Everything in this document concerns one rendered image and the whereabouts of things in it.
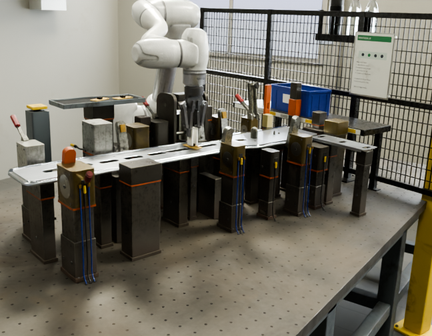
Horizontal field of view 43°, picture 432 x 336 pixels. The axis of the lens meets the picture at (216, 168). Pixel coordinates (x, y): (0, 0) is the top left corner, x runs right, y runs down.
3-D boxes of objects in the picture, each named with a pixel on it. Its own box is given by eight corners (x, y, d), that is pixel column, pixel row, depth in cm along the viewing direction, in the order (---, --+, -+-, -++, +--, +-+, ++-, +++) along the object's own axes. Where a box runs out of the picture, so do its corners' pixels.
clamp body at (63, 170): (79, 289, 167) (74, 174, 157) (59, 271, 177) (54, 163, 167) (104, 281, 172) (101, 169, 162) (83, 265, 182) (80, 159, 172)
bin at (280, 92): (306, 117, 274) (308, 91, 270) (269, 107, 299) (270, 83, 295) (330, 115, 283) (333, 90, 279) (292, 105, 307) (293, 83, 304)
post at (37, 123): (38, 223, 215) (31, 113, 202) (30, 217, 220) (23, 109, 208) (56, 219, 219) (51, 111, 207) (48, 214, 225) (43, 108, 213)
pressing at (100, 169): (29, 189, 165) (29, 185, 164) (3, 172, 181) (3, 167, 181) (323, 137, 251) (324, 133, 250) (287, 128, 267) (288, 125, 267)
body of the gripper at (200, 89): (191, 87, 205) (190, 111, 208) (208, 85, 211) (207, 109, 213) (179, 84, 211) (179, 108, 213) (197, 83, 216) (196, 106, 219)
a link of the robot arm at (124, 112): (104, 136, 294) (102, 96, 287) (136, 133, 302) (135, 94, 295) (113, 145, 281) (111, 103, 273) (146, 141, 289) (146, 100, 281)
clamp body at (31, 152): (31, 245, 196) (25, 147, 186) (19, 235, 204) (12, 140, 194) (51, 241, 200) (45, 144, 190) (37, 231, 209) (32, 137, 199)
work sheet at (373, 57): (387, 100, 261) (395, 33, 252) (349, 94, 277) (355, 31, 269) (390, 99, 262) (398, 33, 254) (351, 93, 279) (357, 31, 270)
